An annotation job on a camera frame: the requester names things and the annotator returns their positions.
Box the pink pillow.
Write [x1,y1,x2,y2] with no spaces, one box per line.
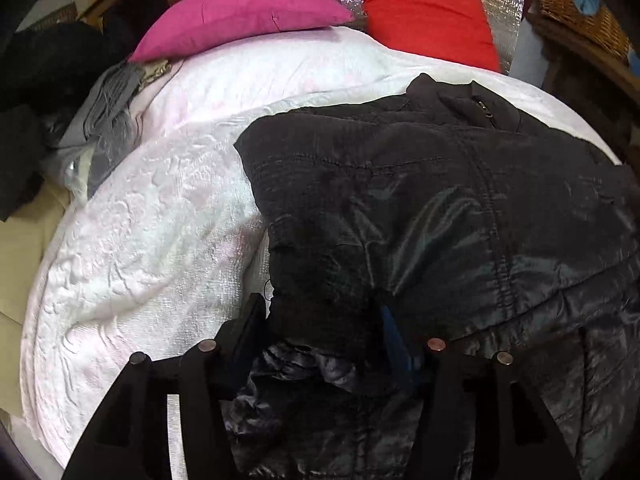
[129,0,352,63]

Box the red square cushion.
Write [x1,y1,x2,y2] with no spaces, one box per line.
[362,0,500,72]

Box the black coat pile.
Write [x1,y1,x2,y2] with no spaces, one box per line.
[1,22,113,220]

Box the wicker basket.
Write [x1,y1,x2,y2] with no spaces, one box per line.
[539,0,630,62]

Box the white embossed bedspread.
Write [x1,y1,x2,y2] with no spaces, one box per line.
[21,27,600,465]

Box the beige leather sofa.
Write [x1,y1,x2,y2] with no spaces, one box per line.
[0,181,70,417]

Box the black quilted jacket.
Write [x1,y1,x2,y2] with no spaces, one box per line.
[224,75,639,479]

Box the grey garment on bed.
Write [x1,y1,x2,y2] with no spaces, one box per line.
[42,60,172,203]

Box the wooden side table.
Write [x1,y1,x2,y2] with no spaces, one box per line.
[526,12,639,170]

